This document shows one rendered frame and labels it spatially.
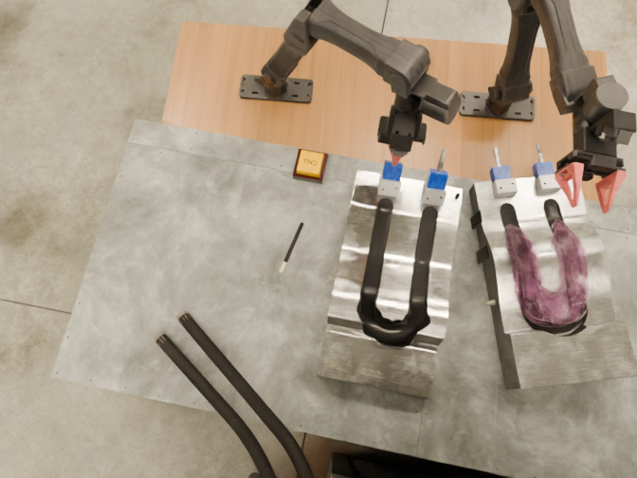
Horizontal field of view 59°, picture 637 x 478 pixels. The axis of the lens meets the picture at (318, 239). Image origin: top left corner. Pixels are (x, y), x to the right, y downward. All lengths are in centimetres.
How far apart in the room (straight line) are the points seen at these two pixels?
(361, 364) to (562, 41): 79
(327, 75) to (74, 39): 156
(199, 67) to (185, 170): 31
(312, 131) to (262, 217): 28
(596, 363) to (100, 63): 229
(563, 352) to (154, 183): 108
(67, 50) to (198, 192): 152
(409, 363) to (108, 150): 169
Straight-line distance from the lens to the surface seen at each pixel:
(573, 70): 126
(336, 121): 157
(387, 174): 136
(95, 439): 235
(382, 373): 133
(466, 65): 170
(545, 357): 136
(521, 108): 165
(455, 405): 141
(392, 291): 129
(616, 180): 119
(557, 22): 128
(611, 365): 141
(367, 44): 114
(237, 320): 142
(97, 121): 267
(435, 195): 136
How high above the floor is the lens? 218
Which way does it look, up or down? 74 degrees down
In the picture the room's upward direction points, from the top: 4 degrees counter-clockwise
